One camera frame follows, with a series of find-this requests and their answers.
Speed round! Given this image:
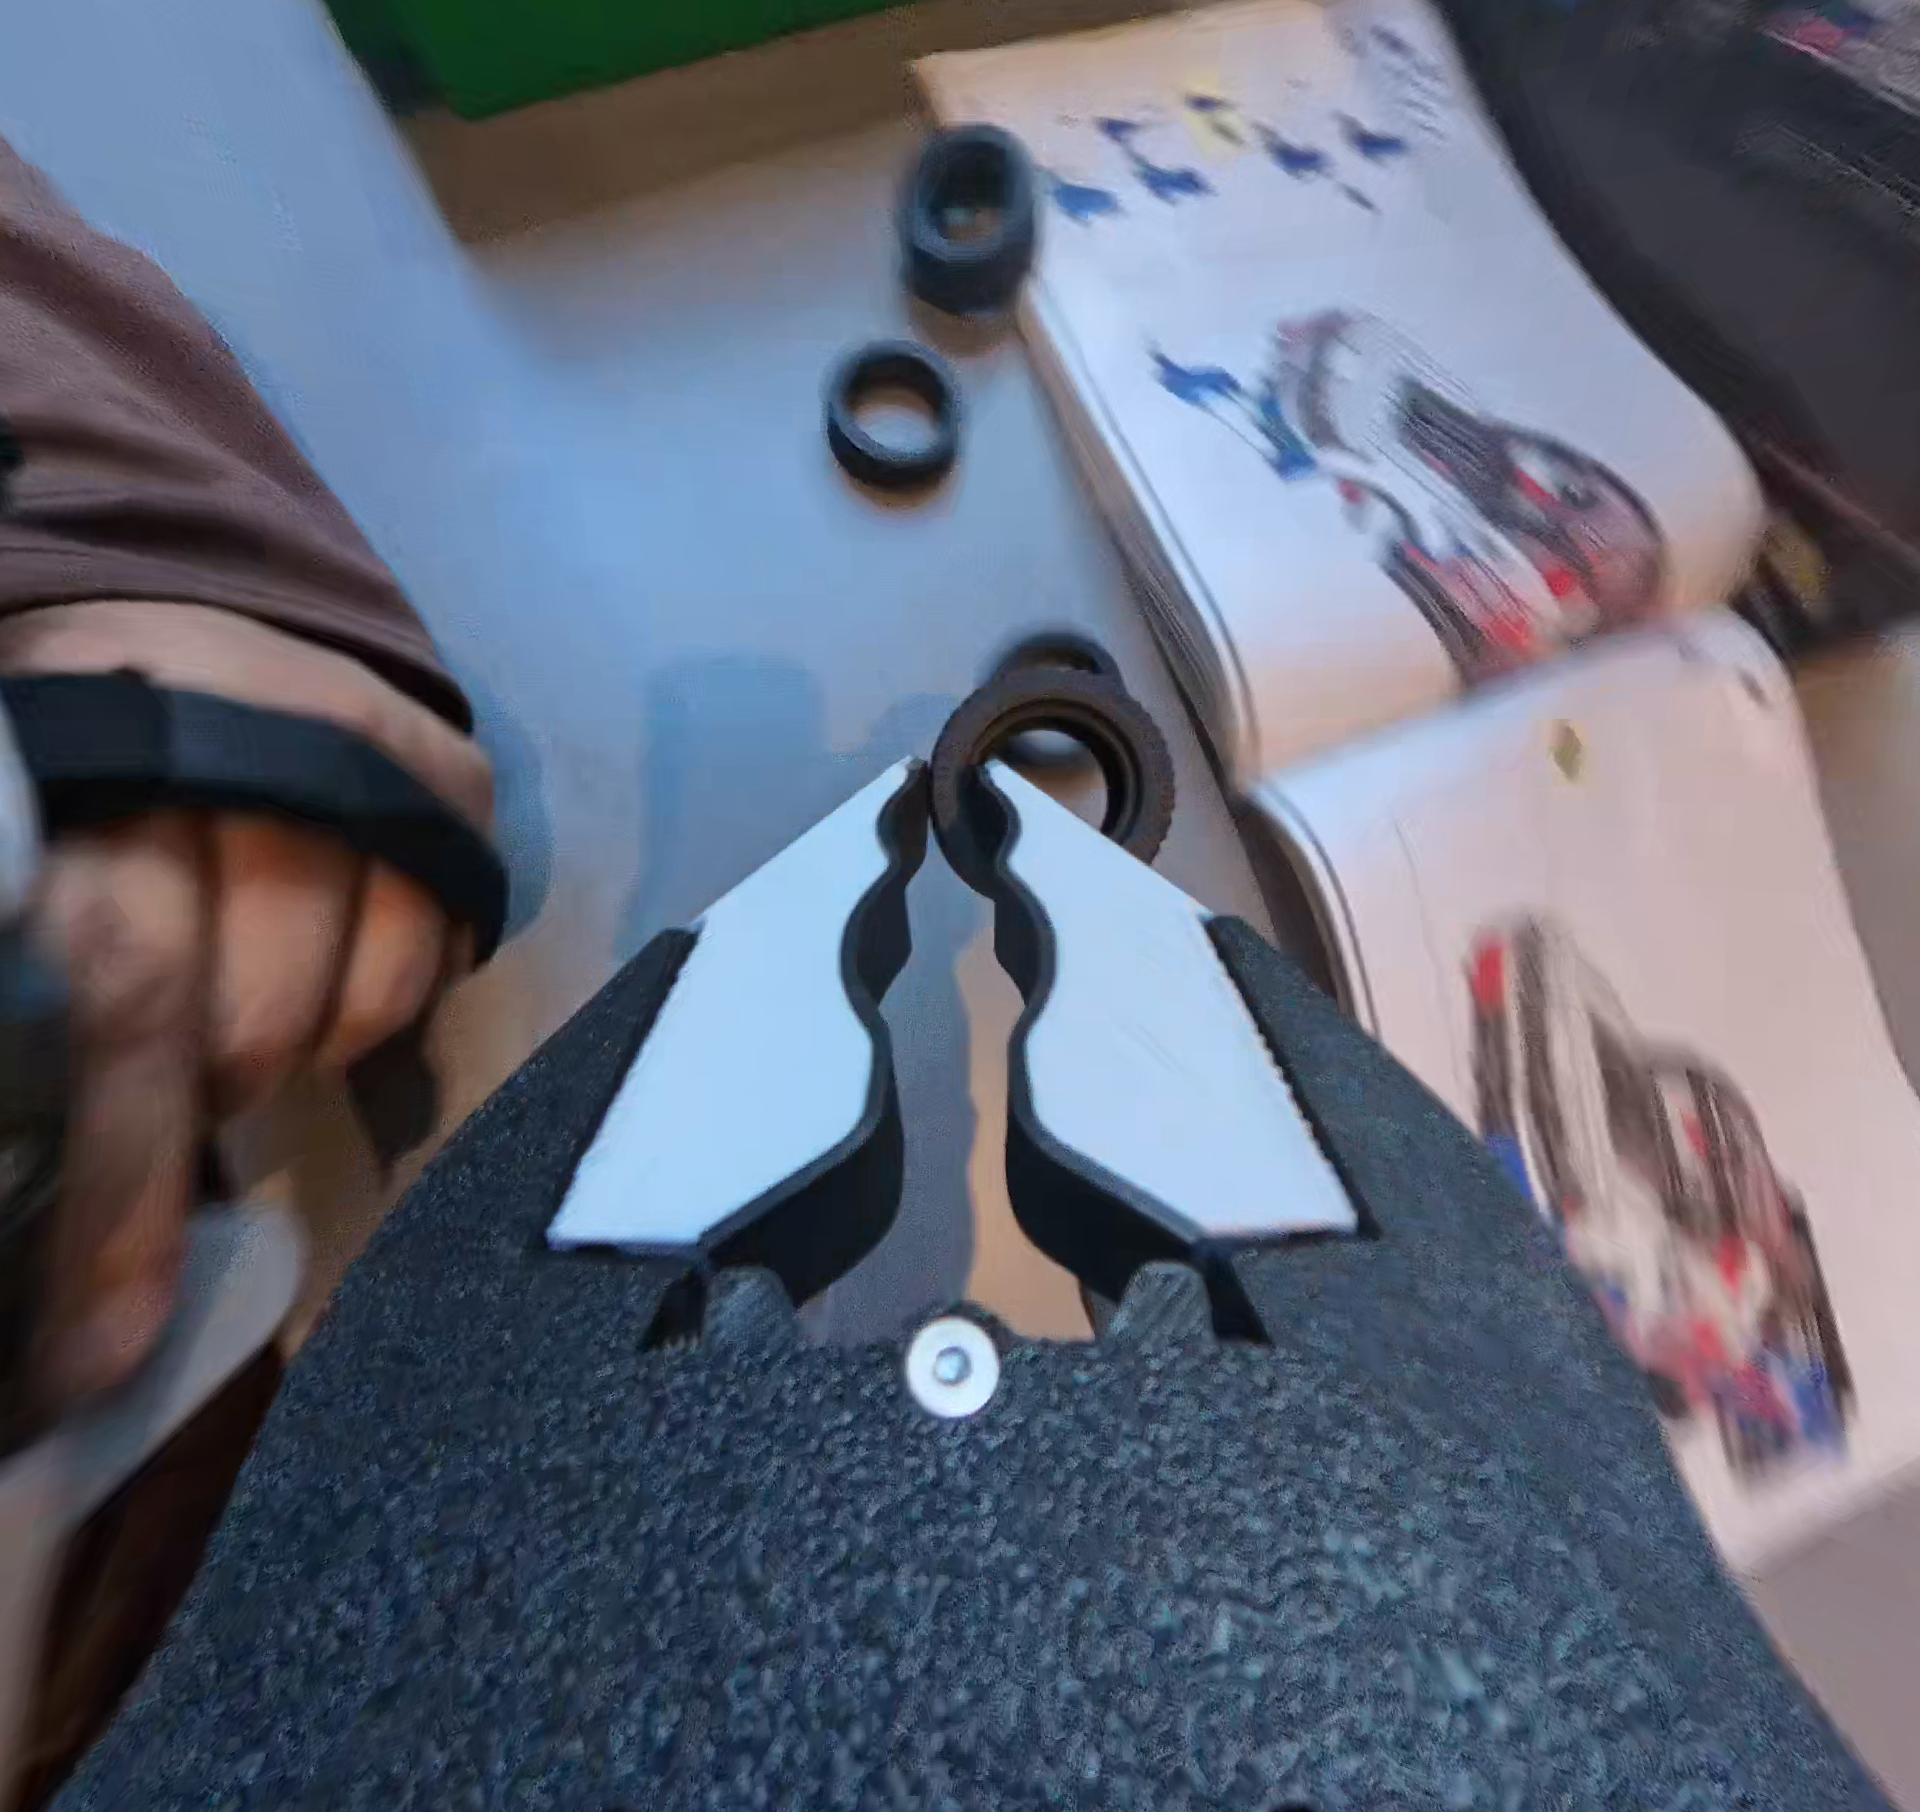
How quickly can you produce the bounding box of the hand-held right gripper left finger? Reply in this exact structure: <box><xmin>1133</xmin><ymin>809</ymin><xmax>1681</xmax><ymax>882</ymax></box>
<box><xmin>544</xmin><ymin>755</ymin><xmax>935</xmax><ymax>1308</ymax></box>

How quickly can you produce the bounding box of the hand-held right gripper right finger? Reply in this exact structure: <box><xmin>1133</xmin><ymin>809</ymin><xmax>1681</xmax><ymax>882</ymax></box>
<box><xmin>967</xmin><ymin>762</ymin><xmax>1363</xmax><ymax>1344</ymax></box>

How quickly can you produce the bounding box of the black toy tyre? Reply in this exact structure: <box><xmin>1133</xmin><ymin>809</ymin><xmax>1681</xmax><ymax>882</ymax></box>
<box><xmin>894</xmin><ymin>123</ymin><xmax>1040</xmax><ymax>317</ymax></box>
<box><xmin>821</xmin><ymin>338</ymin><xmax>967</xmax><ymax>494</ymax></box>
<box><xmin>930</xmin><ymin>631</ymin><xmax>1179</xmax><ymax>873</ymax></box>

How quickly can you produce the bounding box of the grey desk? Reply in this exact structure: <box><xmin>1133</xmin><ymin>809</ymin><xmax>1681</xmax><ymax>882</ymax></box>
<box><xmin>0</xmin><ymin>0</ymin><xmax>1920</xmax><ymax>1694</ymax></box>

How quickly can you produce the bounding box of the person's left hand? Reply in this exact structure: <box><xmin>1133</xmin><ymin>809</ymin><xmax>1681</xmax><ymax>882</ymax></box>
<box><xmin>0</xmin><ymin>597</ymin><xmax>501</xmax><ymax>1395</ymax></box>

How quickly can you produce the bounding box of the open instruction booklet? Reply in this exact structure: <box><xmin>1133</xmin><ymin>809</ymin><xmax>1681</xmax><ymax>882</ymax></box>
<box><xmin>907</xmin><ymin>0</ymin><xmax>1920</xmax><ymax>1566</ymax></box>

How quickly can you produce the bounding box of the black toy car box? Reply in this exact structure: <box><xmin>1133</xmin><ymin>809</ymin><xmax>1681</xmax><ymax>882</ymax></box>
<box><xmin>1393</xmin><ymin>0</ymin><xmax>1920</xmax><ymax>643</ymax></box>

